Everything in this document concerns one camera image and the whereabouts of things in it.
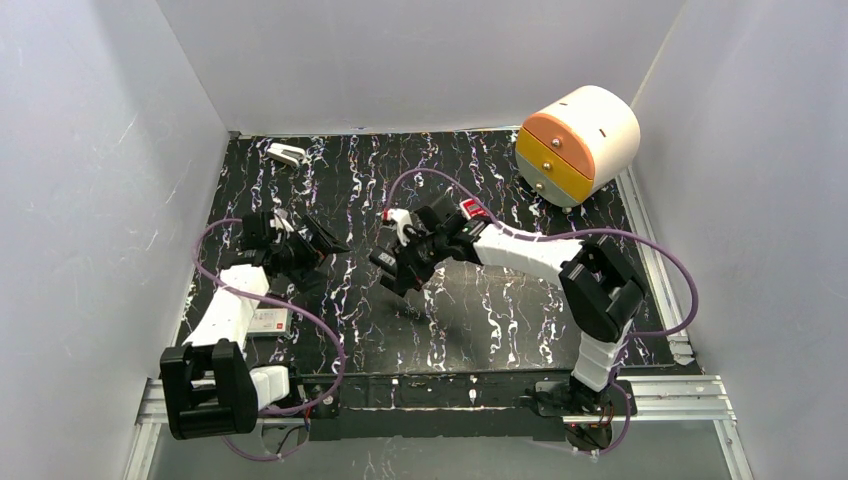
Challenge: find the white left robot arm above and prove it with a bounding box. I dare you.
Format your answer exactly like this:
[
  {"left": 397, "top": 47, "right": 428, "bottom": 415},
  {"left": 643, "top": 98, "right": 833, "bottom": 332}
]
[{"left": 160, "top": 210, "right": 349, "bottom": 440}]

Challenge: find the round orange drawer cabinet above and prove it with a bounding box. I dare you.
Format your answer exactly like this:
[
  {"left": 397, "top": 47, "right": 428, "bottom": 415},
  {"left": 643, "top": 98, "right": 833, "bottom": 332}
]
[{"left": 515, "top": 85, "right": 641, "bottom": 209}]

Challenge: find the white battery box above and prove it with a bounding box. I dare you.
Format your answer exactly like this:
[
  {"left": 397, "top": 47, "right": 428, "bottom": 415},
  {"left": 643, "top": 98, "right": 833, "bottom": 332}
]
[{"left": 247, "top": 308, "right": 292, "bottom": 338}]

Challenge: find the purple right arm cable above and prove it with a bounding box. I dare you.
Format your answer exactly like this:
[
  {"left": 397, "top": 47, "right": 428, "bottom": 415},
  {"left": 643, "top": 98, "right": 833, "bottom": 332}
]
[{"left": 385, "top": 168, "right": 700, "bottom": 456}]

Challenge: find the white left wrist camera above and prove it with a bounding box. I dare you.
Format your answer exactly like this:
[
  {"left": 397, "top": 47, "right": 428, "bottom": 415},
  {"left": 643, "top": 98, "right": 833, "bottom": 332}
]
[{"left": 273, "top": 209, "right": 296, "bottom": 232}]

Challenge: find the white remote control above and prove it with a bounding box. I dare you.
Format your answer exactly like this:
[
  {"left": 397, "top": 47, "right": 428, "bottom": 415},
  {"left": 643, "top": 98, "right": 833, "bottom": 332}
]
[{"left": 459, "top": 198, "right": 489, "bottom": 220}]

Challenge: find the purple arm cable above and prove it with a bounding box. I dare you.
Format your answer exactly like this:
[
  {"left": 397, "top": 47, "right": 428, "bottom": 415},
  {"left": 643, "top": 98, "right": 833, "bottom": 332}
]
[
  {"left": 385, "top": 168, "right": 700, "bottom": 456},
  {"left": 192, "top": 218, "right": 348, "bottom": 463}
]

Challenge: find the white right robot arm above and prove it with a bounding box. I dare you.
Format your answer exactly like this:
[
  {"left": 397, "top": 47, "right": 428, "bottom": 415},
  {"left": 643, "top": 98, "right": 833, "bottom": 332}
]
[{"left": 369, "top": 198, "right": 647, "bottom": 413}]

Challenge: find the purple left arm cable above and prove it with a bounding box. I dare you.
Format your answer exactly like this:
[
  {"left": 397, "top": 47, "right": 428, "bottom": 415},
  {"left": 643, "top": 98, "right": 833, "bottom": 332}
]
[{"left": 192, "top": 218, "right": 348, "bottom": 463}]

